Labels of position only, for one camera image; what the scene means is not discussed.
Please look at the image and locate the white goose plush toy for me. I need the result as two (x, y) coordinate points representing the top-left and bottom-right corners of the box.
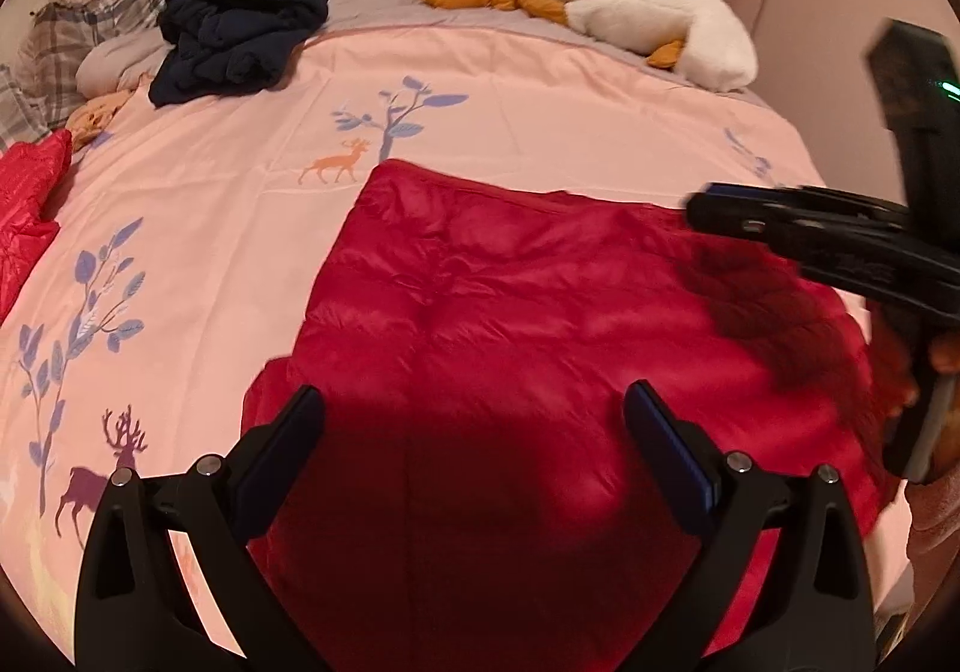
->
(420, 0), (758, 92)

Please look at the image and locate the grey plaid pillow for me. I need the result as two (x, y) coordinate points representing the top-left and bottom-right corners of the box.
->
(2, 0), (164, 149)

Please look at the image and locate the pink deer print duvet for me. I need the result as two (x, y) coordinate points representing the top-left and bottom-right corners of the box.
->
(0, 22), (925, 658)

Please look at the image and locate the person's right hand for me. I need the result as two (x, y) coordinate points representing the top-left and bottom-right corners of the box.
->
(884, 332), (958, 484)

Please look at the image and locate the red down puffer jacket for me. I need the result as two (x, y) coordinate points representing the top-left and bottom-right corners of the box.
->
(242, 162), (896, 670)

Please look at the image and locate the dark navy crumpled garment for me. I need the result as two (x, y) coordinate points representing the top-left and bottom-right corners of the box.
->
(148, 0), (329, 108)

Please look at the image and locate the grey folded cloth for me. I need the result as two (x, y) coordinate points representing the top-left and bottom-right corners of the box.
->
(76, 27), (172, 98)

